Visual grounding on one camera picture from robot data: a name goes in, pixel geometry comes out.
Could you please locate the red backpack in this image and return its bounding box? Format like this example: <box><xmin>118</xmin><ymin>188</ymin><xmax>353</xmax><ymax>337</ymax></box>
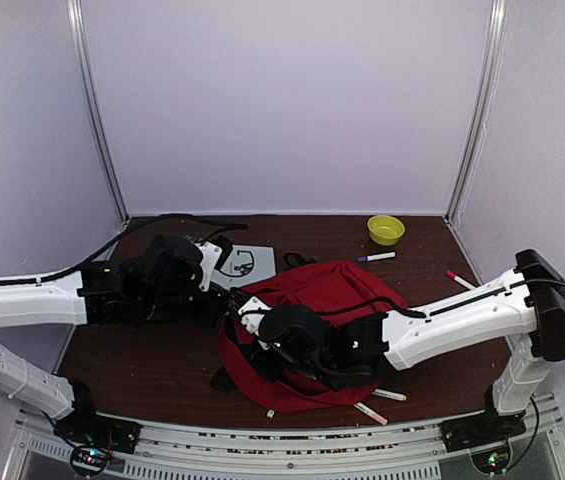
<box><xmin>211</xmin><ymin>261</ymin><xmax>407</xmax><ymax>413</ymax></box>

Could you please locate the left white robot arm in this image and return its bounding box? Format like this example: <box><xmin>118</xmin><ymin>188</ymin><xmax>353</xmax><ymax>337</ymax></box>
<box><xmin>0</xmin><ymin>235</ymin><xmax>233</xmax><ymax>444</ymax></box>

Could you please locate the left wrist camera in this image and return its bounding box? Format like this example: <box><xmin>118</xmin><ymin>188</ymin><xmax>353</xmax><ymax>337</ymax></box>
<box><xmin>194</xmin><ymin>234</ymin><xmax>233</xmax><ymax>292</ymax></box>

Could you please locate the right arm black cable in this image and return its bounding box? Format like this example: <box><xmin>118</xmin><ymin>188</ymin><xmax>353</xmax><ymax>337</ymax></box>
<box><xmin>311</xmin><ymin>279</ymin><xmax>565</xmax><ymax>331</ymax></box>

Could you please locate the left aluminium frame post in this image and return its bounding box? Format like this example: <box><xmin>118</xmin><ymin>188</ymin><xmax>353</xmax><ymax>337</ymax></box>
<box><xmin>66</xmin><ymin>0</ymin><xmax>129</xmax><ymax>224</ymax></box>

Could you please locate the purple-capped white marker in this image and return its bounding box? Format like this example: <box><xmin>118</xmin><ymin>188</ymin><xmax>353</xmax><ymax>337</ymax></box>
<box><xmin>356</xmin><ymin>251</ymin><xmax>396</xmax><ymax>263</ymax></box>

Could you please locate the yellow-green plastic bowl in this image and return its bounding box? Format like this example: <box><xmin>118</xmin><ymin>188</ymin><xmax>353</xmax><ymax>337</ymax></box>
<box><xmin>367</xmin><ymin>215</ymin><xmax>406</xmax><ymax>246</ymax></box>

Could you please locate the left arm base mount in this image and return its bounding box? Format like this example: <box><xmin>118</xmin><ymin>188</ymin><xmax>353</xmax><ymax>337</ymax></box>
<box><xmin>49</xmin><ymin>380</ymin><xmax>141</xmax><ymax>479</ymax></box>

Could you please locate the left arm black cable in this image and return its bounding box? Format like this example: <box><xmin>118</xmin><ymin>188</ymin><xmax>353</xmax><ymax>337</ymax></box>
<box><xmin>0</xmin><ymin>213</ymin><xmax>249</xmax><ymax>291</ymax></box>

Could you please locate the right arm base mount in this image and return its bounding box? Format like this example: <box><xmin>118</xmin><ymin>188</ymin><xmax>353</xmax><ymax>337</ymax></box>
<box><xmin>439</xmin><ymin>387</ymin><xmax>540</xmax><ymax>478</ymax></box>

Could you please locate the yellow-capped white marker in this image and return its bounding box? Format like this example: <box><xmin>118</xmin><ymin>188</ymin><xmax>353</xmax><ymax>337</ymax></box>
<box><xmin>373</xmin><ymin>389</ymin><xmax>408</xmax><ymax>402</ymax></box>

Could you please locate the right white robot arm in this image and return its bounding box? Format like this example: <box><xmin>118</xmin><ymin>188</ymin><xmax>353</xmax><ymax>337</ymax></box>
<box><xmin>238</xmin><ymin>249</ymin><xmax>565</xmax><ymax>442</ymax></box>

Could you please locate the grey book with black logo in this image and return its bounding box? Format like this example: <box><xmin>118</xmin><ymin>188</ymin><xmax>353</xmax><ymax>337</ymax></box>
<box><xmin>211</xmin><ymin>245</ymin><xmax>277</xmax><ymax>289</ymax></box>

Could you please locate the aluminium frame post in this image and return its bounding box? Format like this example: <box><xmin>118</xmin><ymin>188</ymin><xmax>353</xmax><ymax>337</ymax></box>
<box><xmin>445</xmin><ymin>0</ymin><xmax>509</xmax><ymax>228</ymax></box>
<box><xmin>66</xmin><ymin>0</ymin><xmax>129</xmax><ymax>224</ymax></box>

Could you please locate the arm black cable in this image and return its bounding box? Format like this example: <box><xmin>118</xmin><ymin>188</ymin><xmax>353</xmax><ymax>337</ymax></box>
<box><xmin>311</xmin><ymin>279</ymin><xmax>565</xmax><ymax>331</ymax></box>
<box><xmin>0</xmin><ymin>213</ymin><xmax>249</xmax><ymax>291</ymax></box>

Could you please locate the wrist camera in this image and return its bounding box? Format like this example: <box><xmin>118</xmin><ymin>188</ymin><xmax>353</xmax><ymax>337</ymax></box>
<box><xmin>194</xmin><ymin>234</ymin><xmax>233</xmax><ymax>292</ymax></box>
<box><xmin>229</xmin><ymin>289</ymin><xmax>271</xmax><ymax>350</ymax></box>

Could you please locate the red-capped white marker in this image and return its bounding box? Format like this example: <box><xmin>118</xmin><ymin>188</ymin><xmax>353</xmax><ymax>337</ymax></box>
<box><xmin>446</xmin><ymin>270</ymin><xmax>476</xmax><ymax>290</ymax></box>

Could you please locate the right aluminium frame post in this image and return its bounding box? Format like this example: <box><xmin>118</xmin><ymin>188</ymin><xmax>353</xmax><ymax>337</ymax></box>
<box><xmin>445</xmin><ymin>0</ymin><xmax>509</xmax><ymax>228</ymax></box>

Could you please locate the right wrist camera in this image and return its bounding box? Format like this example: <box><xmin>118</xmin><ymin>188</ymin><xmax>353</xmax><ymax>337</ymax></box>
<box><xmin>229</xmin><ymin>289</ymin><xmax>271</xmax><ymax>350</ymax></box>

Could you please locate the pink-capped white marker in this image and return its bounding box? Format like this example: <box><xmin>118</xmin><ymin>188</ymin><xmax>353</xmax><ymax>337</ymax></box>
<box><xmin>353</xmin><ymin>402</ymin><xmax>388</xmax><ymax>426</ymax></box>

